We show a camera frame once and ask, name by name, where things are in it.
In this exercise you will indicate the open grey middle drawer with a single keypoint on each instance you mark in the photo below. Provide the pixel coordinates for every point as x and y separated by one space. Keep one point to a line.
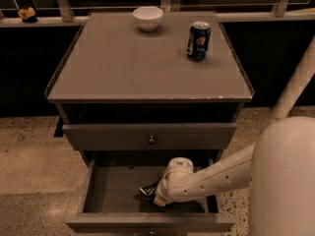
112 203

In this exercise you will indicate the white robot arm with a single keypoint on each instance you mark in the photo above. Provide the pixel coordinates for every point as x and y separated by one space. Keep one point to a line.
278 171

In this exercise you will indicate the small yellow black object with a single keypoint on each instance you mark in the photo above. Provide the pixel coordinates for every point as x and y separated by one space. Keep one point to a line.
27 15

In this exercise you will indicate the round brass middle knob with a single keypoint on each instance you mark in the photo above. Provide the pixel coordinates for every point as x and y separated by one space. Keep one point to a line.
152 232

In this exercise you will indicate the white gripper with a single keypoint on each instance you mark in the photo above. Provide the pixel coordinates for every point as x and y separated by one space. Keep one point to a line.
162 192

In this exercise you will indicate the white ceramic bowl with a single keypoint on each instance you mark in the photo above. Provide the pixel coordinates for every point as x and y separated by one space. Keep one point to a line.
148 18

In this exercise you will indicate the grey wooden drawer cabinet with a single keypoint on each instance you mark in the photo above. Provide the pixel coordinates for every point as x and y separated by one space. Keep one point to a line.
115 73

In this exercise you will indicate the closed grey top drawer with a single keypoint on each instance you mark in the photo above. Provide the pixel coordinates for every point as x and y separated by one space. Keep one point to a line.
134 136

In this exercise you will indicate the blue pepsi soda can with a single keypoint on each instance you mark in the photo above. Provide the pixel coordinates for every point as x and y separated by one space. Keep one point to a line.
198 41

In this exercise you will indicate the white diagonal post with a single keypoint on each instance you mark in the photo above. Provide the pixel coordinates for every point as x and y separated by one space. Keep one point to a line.
301 77

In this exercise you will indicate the grey metal railing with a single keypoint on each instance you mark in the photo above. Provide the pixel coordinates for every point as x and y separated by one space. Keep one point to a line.
76 12

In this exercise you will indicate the blue chip bag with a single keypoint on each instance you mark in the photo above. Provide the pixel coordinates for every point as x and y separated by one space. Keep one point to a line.
149 192

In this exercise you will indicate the round brass top knob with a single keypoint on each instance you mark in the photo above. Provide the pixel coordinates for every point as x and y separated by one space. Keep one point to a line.
151 140

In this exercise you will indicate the round brass knob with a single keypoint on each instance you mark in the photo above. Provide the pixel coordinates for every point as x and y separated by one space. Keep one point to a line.
151 140
152 232

